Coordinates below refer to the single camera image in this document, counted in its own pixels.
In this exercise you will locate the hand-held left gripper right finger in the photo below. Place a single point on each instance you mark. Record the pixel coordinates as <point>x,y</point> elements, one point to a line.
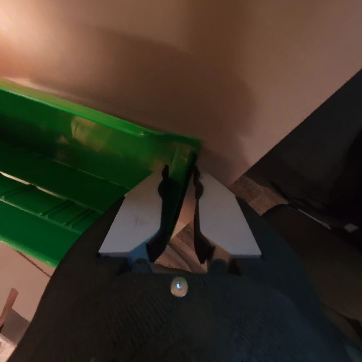
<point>226,223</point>

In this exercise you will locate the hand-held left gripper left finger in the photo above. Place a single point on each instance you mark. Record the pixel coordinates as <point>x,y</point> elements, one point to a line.
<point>135,217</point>

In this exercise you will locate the green plastic bin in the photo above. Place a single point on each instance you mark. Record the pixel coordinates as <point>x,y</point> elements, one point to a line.
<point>70,175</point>

